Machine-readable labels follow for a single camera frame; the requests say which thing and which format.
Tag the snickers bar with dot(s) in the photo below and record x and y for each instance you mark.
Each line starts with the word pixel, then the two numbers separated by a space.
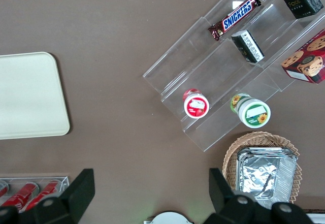
pixel 236 15

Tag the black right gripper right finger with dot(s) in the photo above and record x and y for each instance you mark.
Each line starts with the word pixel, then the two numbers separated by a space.
pixel 236 208

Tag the clear acrylic bottle rack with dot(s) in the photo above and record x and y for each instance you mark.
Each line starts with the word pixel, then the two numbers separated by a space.
pixel 63 179

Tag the light wicker basket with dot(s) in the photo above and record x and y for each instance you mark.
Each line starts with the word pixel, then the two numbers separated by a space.
pixel 231 158

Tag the red lidded cup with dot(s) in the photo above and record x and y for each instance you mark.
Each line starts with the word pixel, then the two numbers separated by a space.
pixel 196 106

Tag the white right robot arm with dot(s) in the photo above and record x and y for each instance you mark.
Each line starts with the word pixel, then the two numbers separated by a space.
pixel 168 217

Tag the red cola bottle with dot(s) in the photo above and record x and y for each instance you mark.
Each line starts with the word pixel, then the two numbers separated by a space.
pixel 21 196
pixel 44 193
pixel 3 188

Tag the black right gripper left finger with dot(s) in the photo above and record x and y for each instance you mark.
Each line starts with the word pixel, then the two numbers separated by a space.
pixel 63 206

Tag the red cookie box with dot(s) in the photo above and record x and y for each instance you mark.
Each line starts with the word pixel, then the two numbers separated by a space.
pixel 307 59

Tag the aluminium foil container stack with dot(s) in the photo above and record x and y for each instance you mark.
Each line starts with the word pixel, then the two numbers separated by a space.
pixel 266 178

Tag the small black box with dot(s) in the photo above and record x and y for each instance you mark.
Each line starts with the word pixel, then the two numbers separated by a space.
pixel 248 46
pixel 300 0

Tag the white snack bin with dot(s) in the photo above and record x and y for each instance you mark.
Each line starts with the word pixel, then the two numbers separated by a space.
pixel 317 219

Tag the green lidded cup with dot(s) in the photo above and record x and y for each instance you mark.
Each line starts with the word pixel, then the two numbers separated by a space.
pixel 254 113

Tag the clear acrylic stepped shelf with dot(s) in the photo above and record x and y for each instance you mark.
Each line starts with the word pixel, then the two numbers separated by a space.
pixel 203 64

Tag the beige plastic tray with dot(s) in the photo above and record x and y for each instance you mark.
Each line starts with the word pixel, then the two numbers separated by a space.
pixel 30 94

